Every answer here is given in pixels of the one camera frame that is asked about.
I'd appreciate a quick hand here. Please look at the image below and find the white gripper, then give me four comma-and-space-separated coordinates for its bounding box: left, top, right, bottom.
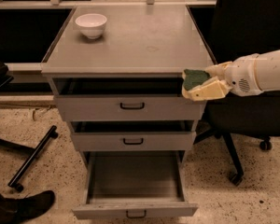
182, 54, 262, 101

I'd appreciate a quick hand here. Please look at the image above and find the green and yellow sponge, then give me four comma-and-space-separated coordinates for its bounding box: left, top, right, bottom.
183, 69, 210, 91

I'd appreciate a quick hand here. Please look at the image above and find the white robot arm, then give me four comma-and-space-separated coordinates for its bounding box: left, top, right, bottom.
182, 50, 280, 101

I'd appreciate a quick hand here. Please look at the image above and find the grey drawer cabinet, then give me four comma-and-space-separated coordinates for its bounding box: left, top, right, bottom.
40, 4, 217, 171

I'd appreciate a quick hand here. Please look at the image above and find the middle grey drawer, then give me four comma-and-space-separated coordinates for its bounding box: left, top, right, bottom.
71, 120, 196, 151

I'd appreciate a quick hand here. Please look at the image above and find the grey drawer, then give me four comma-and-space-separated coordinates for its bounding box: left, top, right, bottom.
53, 77, 205, 121
71, 120, 196, 151
73, 151, 198, 219

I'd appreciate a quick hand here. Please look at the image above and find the top grey drawer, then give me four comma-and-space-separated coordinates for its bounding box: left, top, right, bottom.
53, 77, 205, 121

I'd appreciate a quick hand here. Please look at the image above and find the bottom grey drawer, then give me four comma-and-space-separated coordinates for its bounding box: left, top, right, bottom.
73, 151, 198, 219

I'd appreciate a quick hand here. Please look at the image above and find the black office chair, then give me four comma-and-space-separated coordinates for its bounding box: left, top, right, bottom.
189, 0, 280, 185

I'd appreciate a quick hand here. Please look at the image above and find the white ceramic bowl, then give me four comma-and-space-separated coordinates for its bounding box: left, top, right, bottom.
75, 13, 107, 39

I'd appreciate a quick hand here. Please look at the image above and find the black stand base left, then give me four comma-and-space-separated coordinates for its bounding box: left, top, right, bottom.
0, 62, 58, 192

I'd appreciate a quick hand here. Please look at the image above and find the dark shoe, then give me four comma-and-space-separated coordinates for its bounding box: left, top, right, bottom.
0, 190, 55, 224

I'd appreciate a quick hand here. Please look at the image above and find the black middle drawer handle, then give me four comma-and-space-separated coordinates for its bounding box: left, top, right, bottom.
123, 138, 144, 146

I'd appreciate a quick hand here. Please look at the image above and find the black drawer handle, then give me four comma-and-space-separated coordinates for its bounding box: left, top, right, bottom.
123, 138, 144, 146
126, 210, 147, 219
119, 103, 145, 110

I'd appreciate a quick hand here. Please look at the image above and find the black top drawer handle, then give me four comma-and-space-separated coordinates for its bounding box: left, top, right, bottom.
119, 103, 145, 110

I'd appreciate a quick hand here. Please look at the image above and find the black bottom drawer handle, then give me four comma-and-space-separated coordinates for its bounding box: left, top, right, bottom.
126, 210, 147, 219

